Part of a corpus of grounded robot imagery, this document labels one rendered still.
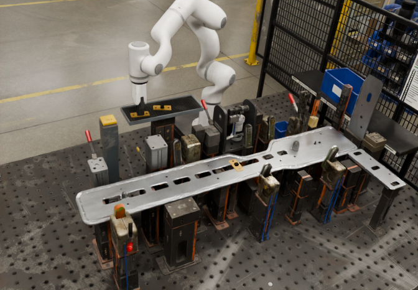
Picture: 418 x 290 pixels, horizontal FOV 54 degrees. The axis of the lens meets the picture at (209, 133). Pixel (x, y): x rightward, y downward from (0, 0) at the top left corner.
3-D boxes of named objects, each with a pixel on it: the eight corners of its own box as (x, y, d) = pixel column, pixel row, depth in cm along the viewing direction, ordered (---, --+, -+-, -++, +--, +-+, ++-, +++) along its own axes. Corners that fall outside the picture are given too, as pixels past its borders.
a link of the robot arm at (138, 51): (154, 73, 175) (139, 66, 179) (155, 45, 168) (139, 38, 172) (140, 80, 169) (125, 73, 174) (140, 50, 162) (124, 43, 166)
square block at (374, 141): (355, 196, 222) (376, 143, 202) (345, 187, 228) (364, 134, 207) (366, 192, 226) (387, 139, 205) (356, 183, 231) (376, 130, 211)
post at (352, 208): (351, 212, 212) (368, 170, 195) (336, 198, 219) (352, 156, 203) (360, 209, 214) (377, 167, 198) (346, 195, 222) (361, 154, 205)
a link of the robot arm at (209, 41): (217, 89, 228) (194, 79, 235) (229, 76, 233) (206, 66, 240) (203, 17, 188) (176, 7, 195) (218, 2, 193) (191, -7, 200)
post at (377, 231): (377, 238, 199) (397, 194, 182) (361, 221, 207) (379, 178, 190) (386, 233, 202) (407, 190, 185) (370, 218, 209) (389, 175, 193)
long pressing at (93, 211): (86, 233, 150) (86, 229, 149) (73, 193, 166) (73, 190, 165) (360, 150, 208) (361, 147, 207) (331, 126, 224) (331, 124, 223)
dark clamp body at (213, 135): (201, 199, 211) (208, 139, 189) (191, 183, 220) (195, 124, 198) (219, 193, 215) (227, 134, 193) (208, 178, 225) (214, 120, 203)
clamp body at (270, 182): (256, 245, 189) (269, 190, 169) (242, 226, 198) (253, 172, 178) (272, 239, 193) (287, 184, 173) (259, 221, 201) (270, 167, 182)
